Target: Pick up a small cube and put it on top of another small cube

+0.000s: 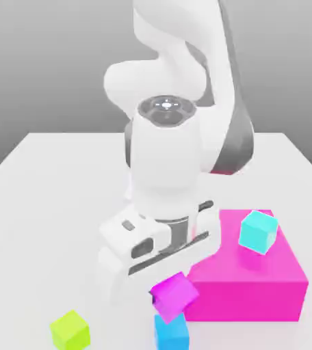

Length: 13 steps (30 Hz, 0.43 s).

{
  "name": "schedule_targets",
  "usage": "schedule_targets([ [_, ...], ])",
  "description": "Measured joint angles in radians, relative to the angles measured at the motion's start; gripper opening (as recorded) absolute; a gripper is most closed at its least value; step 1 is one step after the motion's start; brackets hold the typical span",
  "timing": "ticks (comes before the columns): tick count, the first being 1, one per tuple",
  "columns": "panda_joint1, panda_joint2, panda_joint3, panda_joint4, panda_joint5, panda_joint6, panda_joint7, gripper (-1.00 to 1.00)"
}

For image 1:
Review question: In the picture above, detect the small lime green cube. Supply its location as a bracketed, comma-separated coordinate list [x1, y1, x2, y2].
[49, 309, 92, 350]

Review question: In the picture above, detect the small blue cube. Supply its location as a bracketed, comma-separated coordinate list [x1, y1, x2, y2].
[153, 312, 191, 350]

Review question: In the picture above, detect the small magenta cube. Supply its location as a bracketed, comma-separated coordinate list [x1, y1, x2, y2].
[149, 271, 200, 325]

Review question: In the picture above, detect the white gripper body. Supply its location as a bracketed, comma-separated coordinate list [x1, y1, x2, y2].
[97, 209, 222, 305]

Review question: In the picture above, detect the small cyan cube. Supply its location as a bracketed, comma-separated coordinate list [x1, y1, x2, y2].
[238, 209, 279, 256]

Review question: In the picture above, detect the large pink box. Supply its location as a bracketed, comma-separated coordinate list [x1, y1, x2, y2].
[183, 208, 309, 323]

